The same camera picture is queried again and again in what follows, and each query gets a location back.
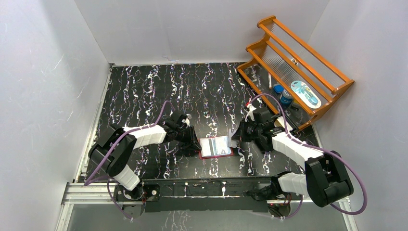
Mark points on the small blue block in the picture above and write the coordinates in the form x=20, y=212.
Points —
x=278, y=88

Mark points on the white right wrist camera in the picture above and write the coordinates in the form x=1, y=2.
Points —
x=250, y=112

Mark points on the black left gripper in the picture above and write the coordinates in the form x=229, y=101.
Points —
x=192, y=140

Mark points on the red card holder wallet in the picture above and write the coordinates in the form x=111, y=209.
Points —
x=220, y=146

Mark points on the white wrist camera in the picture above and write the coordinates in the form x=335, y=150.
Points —
x=250, y=112
x=187, y=120

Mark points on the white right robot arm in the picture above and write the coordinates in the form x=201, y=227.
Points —
x=325, y=179

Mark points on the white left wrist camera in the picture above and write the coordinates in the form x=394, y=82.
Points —
x=187, y=120

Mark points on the white magnetic stripe card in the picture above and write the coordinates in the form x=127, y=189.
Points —
x=207, y=150

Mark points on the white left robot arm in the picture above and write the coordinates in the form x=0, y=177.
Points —
x=112, y=151

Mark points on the black plastic card box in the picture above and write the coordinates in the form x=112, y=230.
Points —
x=271, y=126

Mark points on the white pen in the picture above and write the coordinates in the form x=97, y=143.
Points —
x=269, y=81

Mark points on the orange wooden shelf rack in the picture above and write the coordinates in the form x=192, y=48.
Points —
x=288, y=58

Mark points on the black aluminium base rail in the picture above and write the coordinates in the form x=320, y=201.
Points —
x=214, y=194

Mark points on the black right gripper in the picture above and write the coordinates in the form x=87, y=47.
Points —
x=240, y=133

